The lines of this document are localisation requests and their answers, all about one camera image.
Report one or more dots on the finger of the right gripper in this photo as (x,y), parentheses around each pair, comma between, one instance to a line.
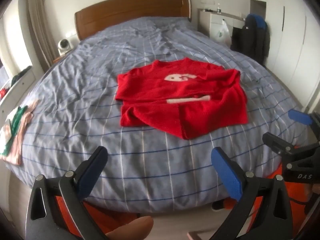
(279,146)
(300,117)

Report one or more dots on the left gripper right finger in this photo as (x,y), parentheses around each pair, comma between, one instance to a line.
(274,216)

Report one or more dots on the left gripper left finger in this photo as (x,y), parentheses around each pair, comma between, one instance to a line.
(44,219)

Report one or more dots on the red knit sweater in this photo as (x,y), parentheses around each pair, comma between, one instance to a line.
(184,98)

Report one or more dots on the operator left hand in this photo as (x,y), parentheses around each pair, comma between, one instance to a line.
(138,229)

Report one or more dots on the pink folded garment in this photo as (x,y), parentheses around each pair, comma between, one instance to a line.
(14,156)

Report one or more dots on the black jacket on chair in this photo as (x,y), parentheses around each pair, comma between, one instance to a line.
(252,41)

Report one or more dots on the white wardrobe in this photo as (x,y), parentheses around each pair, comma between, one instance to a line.
(294,49)

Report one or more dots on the green white folded garment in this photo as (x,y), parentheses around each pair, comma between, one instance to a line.
(10,129)

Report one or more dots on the blue garment on chair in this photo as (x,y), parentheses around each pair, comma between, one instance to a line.
(261,23)

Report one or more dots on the grey plaid duvet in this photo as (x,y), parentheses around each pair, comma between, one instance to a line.
(148,170)

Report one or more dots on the white plastic bag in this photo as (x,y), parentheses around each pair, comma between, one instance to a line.
(223,34)

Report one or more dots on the white window bench drawers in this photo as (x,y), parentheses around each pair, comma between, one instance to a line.
(17,92)

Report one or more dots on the white dresser cabinet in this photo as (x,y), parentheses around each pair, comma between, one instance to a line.
(209,23)

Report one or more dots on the wooden headboard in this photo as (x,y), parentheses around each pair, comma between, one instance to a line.
(97,17)

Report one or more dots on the beige curtain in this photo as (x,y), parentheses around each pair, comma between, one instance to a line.
(46,48)

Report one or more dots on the white round camera device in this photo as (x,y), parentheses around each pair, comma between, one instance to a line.
(64,47)

